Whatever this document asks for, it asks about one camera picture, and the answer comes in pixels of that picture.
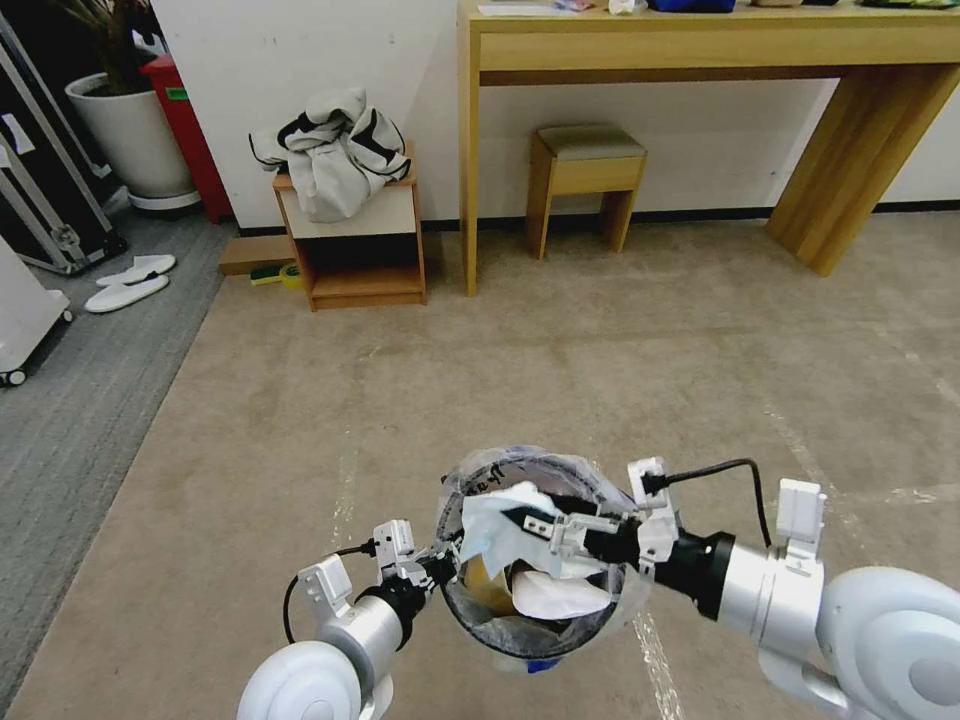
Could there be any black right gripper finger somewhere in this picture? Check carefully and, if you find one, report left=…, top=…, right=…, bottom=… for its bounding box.
left=545, top=533, right=606, bottom=580

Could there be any white plant pot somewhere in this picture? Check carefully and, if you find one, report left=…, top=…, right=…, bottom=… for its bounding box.
left=65, top=71, right=203, bottom=213

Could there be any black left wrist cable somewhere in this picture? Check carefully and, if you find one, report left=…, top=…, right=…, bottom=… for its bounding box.
left=282, top=542, right=376, bottom=646

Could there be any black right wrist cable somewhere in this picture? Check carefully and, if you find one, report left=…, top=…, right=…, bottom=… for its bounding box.
left=658, top=458, right=775, bottom=550

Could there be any small wooden nightstand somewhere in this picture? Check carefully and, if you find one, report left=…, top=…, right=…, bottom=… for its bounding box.
left=271, top=137, right=429, bottom=313

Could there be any white wheeled cart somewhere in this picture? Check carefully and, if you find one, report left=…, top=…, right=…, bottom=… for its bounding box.
left=0, top=239, right=76, bottom=390

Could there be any grey and black clothes pile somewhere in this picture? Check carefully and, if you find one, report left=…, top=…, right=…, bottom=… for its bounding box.
left=248, top=86, right=416, bottom=226

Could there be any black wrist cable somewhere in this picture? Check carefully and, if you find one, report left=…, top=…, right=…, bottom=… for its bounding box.
left=658, top=458, right=775, bottom=550
left=282, top=542, right=376, bottom=646

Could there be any black flight case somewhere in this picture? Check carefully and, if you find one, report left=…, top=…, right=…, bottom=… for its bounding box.
left=0, top=13, right=130, bottom=276

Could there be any white paper sheet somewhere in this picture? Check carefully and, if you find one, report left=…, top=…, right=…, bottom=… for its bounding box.
left=476, top=2, right=561, bottom=19

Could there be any red bin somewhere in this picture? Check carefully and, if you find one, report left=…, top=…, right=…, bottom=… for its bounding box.
left=139, top=53, right=235, bottom=226

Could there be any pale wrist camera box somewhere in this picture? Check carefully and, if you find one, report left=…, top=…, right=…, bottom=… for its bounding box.
left=372, top=518, right=416, bottom=577
left=625, top=456, right=682, bottom=588

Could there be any white tissue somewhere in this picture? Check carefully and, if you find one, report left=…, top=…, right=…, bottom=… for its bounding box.
left=458, top=482, right=561, bottom=580

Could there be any round bin with clear liner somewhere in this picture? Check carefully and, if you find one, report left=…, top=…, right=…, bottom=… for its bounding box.
left=433, top=442, right=648, bottom=671

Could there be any white paper wad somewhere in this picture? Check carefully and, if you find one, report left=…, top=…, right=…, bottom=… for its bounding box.
left=509, top=568, right=613, bottom=621

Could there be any white slipper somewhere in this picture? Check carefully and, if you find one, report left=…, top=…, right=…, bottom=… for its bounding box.
left=96, top=253, right=178, bottom=288
left=83, top=274, right=172, bottom=315

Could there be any light wooden desk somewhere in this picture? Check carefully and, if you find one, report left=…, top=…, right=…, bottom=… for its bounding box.
left=456, top=0, right=960, bottom=298

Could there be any wooden stool with grey cushion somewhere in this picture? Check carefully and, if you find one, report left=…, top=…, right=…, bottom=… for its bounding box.
left=527, top=125, right=649, bottom=261

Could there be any flat wooden board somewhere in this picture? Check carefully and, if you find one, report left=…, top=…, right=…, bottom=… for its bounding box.
left=218, top=237, right=295, bottom=277

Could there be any green potted plant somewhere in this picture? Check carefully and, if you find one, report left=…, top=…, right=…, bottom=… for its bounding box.
left=95, top=0, right=163, bottom=96

